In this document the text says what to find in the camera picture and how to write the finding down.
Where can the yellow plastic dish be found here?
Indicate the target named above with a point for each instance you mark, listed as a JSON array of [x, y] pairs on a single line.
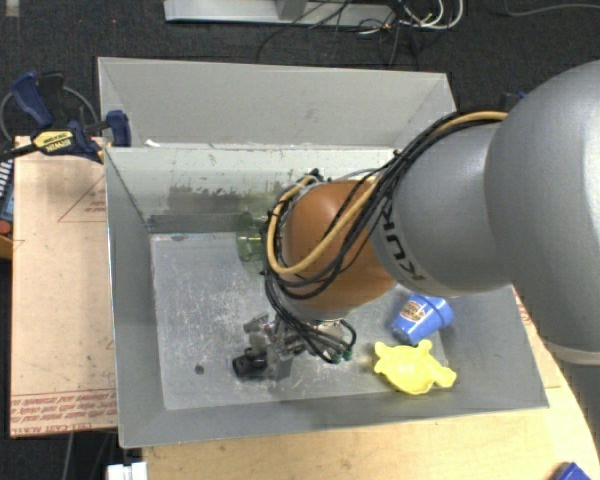
[[410, 368]]

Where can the small black block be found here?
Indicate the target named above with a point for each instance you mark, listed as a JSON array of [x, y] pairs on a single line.
[[247, 364]]

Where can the blue plastic cup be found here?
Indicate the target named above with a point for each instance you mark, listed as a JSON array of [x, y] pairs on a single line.
[[422, 318]]

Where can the clear green glass cup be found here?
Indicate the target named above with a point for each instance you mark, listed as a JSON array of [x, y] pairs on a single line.
[[250, 248]]

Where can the brown cardboard board red print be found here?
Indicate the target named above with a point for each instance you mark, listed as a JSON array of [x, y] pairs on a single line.
[[60, 293]]

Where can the grey metal bin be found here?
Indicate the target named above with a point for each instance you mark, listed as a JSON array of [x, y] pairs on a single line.
[[205, 288]]

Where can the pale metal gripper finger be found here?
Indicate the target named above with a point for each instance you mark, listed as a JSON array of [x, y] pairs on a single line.
[[259, 330], [281, 368]]

